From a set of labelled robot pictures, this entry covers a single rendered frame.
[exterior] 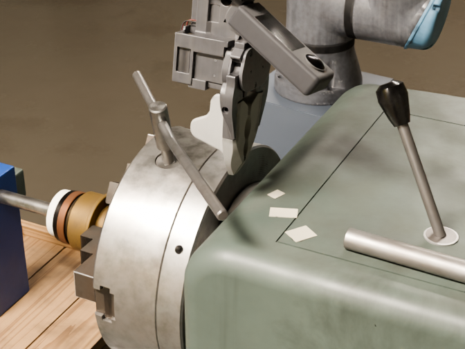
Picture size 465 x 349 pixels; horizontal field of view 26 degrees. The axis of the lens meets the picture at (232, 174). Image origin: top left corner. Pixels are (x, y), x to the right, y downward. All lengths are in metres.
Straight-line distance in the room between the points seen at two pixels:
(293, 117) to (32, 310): 0.52
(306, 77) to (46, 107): 3.29
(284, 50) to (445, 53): 3.81
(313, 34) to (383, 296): 0.75
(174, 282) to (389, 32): 0.61
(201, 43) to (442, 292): 0.35
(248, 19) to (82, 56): 3.72
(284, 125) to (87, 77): 2.87
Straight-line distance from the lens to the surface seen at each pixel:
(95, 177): 3.70
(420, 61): 4.69
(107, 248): 1.22
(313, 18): 1.64
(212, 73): 1.05
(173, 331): 1.21
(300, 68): 1.00
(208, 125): 1.07
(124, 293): 1.22
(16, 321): 1.57
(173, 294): 1.18
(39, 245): 1.73
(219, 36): 1.05
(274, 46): 1.01
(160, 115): 1.18
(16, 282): 1.59
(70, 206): 1.39
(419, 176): 1.05
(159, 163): 1.24
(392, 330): 0.99
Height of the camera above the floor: 1.83
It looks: 30 degrees down
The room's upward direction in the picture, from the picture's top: straight up
